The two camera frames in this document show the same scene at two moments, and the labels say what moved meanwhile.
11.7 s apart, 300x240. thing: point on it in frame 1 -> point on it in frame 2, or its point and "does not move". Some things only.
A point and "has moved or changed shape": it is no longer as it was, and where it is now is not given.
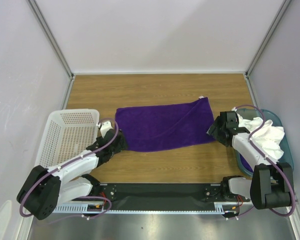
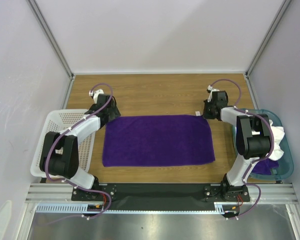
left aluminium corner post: x=51 y=36 does not move
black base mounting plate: x=161 y=196 does not move
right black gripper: x=217 y=128 -> x=207 y=110
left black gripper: x=121 y=145 -> x=114 y=112
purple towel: x=187 y=121 has moved or changed shape
